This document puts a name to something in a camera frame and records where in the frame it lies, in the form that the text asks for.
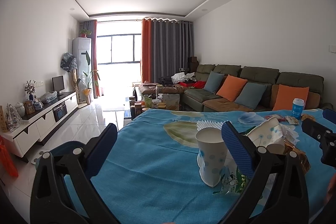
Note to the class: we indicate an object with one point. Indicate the orange cushion far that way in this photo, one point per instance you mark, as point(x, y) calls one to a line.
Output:
point(231, 88)

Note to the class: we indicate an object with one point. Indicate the small plant blue vase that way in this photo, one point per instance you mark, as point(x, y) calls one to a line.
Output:
point(30, 89)

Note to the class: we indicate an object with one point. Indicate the cluttered coffee table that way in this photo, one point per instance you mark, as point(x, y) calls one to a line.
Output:
point(169, 95)

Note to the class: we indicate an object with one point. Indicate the covered standing fan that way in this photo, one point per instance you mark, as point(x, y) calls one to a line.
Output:
point(69, 64)

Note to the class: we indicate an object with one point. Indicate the pile of clothes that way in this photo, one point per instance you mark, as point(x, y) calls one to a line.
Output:
point(186, 80)

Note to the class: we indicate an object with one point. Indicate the green brown sectional sofa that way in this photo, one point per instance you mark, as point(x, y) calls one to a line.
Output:
point(201, 100)

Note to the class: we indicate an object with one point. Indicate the grey orange right curtain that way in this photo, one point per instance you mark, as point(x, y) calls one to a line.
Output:
point(166, 47)

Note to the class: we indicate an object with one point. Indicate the red snack packet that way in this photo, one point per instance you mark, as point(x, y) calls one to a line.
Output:
point(277, 116)

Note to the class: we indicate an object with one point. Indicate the white tissue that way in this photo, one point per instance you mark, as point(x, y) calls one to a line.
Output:
point(289, 133)

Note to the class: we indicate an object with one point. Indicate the orange cushion near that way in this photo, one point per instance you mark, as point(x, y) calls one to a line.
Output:
point(286, 95)

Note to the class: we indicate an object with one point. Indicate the gold foil snack bag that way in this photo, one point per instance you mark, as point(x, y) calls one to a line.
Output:
point(301, 155)

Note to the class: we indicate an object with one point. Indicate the small black monitor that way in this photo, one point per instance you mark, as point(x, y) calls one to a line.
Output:
point(58, 84)

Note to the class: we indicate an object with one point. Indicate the blue white coffee cup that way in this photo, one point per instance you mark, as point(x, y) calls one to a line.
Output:
point(297, 107)

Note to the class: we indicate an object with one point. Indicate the blue cushion far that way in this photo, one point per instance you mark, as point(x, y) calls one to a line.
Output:
point(213, 82)

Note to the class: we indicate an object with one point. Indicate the crumpled dotted paper cup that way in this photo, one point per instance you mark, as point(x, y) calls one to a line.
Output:
point(268, 135)

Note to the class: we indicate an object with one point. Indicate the white bathroom scale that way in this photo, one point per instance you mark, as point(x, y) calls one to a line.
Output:
point(37, 156)

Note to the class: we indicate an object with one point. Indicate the orange plastic bag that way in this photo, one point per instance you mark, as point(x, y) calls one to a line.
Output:
point(6, 160)

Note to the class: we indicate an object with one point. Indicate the grey orange left curtain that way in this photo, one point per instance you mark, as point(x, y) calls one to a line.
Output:
point(92, 26)

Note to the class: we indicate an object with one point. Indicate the white foam fruit net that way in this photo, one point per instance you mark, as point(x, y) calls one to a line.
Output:
point(209, 124)

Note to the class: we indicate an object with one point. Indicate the person's right hand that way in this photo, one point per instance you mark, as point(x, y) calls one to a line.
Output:
point(331, 189)

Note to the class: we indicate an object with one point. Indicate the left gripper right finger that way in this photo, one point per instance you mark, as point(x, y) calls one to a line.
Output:
point(288, 200)

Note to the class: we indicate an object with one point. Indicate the potted plant on conditioner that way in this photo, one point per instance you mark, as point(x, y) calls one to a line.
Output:
point(84, 33)

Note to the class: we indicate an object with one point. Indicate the white dotted paper cup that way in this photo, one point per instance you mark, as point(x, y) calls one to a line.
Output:
point(212, 155)

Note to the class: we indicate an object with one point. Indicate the brown snack packet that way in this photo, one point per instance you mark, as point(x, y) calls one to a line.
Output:
point(305, 116)

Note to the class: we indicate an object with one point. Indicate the grey orange curtain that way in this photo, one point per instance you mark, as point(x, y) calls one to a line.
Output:
point(92, 26)
point(166, 47)

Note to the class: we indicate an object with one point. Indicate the blue cushion near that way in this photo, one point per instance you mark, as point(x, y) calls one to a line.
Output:
point(251, 95)

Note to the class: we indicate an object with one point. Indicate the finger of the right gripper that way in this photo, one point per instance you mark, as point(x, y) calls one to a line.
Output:
point(329, 114)
point(317, 131)

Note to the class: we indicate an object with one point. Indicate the beige snack packet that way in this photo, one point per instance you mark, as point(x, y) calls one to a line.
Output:
point(292, 120)

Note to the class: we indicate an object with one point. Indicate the blue cushion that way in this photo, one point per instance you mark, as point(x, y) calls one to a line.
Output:
point(251, 95)
point(213, 82)

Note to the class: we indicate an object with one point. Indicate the orange cushion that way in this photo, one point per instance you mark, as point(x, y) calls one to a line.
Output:
point(231, 88)
point(286, 95)

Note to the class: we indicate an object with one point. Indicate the blue floral tablecloth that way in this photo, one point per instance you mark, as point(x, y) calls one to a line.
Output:
point(151, 174)

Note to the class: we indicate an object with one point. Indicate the white black TV cabinet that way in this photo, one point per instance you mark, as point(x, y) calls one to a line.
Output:
point(38, 128)

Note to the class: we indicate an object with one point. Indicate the tall green potted plant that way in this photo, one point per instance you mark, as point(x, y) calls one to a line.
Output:
point(89, 77)

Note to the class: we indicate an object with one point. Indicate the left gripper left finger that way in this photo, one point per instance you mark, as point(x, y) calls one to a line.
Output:
point(50, 200)

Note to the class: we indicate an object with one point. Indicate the green clear snack wrapper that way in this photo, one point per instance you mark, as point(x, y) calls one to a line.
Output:
point(232, 181)

